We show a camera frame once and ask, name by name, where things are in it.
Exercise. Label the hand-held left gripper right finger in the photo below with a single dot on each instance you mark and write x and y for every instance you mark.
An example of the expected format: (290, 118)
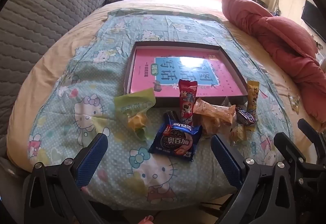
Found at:
(226, 160)

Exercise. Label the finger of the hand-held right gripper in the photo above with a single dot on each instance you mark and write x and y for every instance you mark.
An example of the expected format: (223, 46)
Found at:
(290, 147)
(312, 131)

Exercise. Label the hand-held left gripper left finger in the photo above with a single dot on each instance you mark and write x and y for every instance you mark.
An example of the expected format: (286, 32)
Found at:
(93, 160)

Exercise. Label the clear candy packet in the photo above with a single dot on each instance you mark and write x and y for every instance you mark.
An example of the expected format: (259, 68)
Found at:
(238, 133)

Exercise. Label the clear cracker packet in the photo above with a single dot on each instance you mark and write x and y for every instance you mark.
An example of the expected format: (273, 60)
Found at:
(210, 127)

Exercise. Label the brown chocolate bar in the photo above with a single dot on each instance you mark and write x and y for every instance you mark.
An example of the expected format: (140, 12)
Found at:
(245, 117)

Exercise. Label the orange bread packet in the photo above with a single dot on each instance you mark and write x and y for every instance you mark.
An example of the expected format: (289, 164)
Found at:
(216, 111)

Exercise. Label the blue cookie packet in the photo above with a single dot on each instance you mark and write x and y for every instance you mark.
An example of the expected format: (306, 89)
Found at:
(173, 141)

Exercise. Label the yellow snack packet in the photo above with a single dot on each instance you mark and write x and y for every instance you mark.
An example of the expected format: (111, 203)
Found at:
(252, 96)

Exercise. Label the green snack packet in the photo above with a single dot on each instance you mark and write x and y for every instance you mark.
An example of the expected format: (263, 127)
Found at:
(132, 106)

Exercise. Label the red snack packet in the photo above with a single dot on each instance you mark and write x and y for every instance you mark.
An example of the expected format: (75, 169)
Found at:
(187, 101)

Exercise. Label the brown cardboard box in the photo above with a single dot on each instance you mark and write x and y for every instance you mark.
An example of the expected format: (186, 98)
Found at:
(168, 102)

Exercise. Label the small yellow candy packet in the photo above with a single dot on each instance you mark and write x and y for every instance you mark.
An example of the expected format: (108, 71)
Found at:
(293, 103)

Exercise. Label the cartoon cat printed blanket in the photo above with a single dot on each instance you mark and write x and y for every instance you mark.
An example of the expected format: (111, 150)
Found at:
(89, 86)

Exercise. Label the red quilt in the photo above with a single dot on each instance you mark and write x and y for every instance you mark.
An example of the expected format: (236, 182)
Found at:
(280, 35)

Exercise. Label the black television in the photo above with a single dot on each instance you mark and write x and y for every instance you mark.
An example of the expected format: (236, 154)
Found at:
(314, 20)

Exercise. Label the grey quilted headboard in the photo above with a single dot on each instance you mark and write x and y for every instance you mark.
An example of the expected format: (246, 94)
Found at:
(51, 22)

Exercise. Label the beige bed sheet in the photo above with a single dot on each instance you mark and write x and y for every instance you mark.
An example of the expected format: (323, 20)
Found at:
(178, 2)

